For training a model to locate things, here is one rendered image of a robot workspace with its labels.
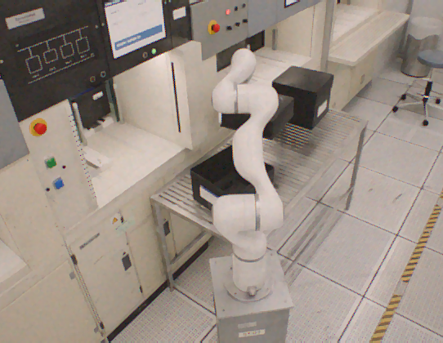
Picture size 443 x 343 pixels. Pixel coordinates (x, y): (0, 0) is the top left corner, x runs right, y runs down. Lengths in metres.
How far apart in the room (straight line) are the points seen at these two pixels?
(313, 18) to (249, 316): 2.19
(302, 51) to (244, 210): 2.10
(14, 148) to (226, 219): 0.74
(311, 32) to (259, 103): 1.81
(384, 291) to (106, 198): 1.70
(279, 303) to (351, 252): 1.30
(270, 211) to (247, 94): 0.40
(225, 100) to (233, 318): 0.77
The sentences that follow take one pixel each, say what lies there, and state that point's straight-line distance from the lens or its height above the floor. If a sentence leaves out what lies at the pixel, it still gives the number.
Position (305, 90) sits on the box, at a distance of 2.32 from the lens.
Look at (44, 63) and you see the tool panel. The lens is 1.44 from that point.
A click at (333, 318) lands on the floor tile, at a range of 2.44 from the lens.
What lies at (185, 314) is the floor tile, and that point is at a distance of 2.42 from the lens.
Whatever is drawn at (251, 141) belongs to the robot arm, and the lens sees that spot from 1.30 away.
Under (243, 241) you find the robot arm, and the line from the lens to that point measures 1.34.
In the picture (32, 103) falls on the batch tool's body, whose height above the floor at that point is 1.44.
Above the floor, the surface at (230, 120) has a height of 1.00.
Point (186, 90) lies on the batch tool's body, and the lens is 1.88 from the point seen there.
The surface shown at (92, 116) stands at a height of 0.97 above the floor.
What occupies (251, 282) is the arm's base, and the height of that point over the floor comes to 0.83.
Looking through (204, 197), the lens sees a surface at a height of 0.83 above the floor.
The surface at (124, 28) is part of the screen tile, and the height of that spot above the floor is 1.56.
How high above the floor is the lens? 2.03
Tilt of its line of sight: 37 degrees down
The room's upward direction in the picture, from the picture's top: 3 degrees counter-clockwise
